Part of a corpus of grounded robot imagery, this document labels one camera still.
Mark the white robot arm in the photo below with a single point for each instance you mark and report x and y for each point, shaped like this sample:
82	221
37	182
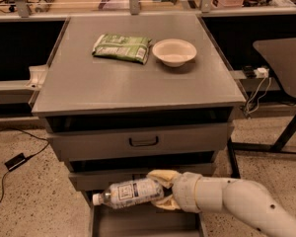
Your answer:
248	201

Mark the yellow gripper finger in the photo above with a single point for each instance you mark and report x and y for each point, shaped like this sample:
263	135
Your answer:
164	177
167	203

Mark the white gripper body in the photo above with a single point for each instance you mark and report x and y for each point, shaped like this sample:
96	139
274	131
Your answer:
184	192

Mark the bottom grey drawer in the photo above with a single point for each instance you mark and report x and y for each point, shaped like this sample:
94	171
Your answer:
144	220

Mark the white plastic bracket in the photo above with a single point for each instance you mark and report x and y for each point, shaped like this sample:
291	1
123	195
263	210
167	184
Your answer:
37	76

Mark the grey drawer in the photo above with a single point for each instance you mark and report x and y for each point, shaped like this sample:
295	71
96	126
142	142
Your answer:
144	220
100	180
112	144

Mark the green snack bag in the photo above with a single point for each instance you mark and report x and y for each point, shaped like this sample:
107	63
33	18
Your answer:
133	49

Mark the clear plastic water bottle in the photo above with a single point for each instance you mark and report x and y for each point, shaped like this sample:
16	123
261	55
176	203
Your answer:
129	193

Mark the middle grey drawer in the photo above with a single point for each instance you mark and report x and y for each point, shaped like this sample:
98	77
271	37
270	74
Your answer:
100	180

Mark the black power adapter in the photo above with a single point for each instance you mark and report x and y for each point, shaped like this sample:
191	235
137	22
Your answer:
15	162

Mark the white bowl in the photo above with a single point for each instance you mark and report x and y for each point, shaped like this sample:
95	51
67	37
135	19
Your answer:
174	52

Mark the grey drawer cabinet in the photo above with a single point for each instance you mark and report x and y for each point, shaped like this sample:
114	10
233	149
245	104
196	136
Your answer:
82	92

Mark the black top drawer handle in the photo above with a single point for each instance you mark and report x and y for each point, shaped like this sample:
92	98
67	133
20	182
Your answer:
143	143

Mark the top grey drawer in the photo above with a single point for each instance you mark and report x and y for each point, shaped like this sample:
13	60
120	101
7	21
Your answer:
112	144

